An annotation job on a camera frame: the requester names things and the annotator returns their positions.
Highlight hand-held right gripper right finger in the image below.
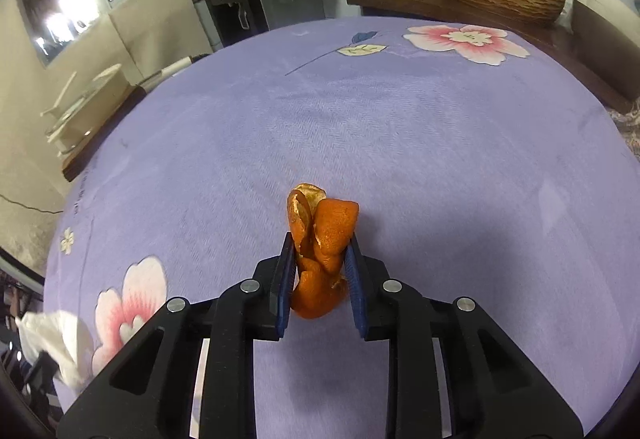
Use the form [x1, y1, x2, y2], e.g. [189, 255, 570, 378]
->
[344, 235, 585, 439]

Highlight floral patterned cloth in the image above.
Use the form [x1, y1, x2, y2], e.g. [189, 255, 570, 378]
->
[605, 96, 640, 155]

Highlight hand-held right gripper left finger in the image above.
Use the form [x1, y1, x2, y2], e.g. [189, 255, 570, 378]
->
[56, 230, 298, 439]

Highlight orange peel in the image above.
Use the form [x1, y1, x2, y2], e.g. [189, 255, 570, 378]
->
[286, 183, 360, 321]

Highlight white tissue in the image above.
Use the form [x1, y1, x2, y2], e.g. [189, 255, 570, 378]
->
[15, 310, 96, 390]

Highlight brown pot with white lid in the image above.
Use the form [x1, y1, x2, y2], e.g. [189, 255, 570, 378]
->
[570, 0, 640, 105]

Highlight dark wooden board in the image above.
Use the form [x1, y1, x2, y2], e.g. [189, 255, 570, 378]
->
[61, 54, 193, 182]

